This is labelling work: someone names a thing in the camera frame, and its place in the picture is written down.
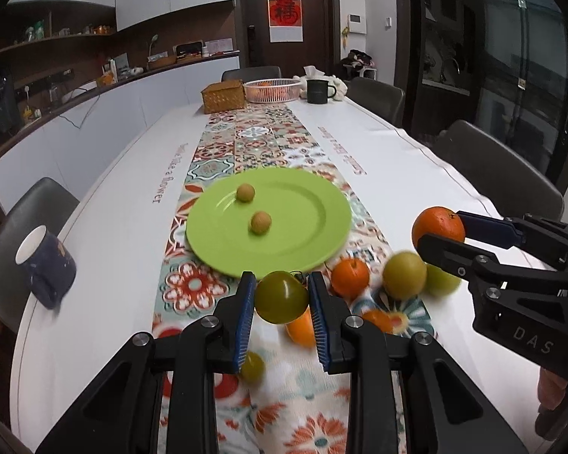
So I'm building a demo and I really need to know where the pile of clothes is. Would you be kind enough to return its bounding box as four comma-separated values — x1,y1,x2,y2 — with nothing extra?
341,50,377,69

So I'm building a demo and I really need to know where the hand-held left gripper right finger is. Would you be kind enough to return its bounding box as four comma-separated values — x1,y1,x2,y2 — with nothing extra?
307,272,531,454

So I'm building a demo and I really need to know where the wicker box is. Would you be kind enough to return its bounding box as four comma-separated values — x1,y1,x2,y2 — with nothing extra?
200,79,245,114

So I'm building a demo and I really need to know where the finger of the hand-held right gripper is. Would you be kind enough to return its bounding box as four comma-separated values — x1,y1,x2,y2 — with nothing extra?
417,234,568,294
456,210,568,270

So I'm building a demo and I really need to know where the red and white door poster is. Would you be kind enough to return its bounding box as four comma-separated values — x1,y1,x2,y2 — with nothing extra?
267,0,304,42

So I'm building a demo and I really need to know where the dark green mug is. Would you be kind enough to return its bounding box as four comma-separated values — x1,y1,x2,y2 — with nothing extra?
306,79,337,104

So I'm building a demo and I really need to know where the white plush toy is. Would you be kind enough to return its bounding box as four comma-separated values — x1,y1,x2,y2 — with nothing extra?
324,75,348,101

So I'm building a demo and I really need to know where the person's right hand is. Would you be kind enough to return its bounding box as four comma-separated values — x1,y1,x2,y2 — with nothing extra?
536,368,568,410

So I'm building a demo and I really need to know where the black water dispenser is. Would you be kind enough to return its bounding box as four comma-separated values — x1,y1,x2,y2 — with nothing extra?
0,73,22,143

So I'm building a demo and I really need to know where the dark blue mug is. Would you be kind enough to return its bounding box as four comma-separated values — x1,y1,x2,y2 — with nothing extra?
14,225,78,310

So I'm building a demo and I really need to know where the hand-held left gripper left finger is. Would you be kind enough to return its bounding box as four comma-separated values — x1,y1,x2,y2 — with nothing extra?
35,272,257,454

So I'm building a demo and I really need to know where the green plate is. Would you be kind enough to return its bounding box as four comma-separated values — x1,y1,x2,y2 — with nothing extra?
186,168,352,281

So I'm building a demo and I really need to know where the small green apple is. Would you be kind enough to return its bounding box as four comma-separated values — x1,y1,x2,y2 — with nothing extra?
240,351,266,385

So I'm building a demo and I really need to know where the white counter cabinet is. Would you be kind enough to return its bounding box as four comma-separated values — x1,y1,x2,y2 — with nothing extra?
0,52,241,209

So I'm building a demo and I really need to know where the pink plastic basket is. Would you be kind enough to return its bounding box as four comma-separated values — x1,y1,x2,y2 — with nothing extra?
243,78,302,104

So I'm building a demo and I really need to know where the grey dining chair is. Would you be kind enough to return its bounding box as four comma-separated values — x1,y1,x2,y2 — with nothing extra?
221,65,282,82
0,177,80,336
345,77,405,126
433,120,565,222

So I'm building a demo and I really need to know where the dark wooden door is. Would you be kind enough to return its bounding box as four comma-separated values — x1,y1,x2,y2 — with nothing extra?
239,0,334,76

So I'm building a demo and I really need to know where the large green apple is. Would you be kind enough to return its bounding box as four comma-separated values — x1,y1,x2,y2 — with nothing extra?
254,271,309,326

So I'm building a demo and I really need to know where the glass sliding door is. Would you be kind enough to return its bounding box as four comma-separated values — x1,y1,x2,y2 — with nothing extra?
473,0,568,190

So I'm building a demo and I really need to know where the patterned table runner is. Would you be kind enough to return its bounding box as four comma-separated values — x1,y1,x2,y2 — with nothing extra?
151,101,436,454

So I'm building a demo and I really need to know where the white card stand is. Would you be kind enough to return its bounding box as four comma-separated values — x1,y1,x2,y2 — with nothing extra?
204,38,235,55

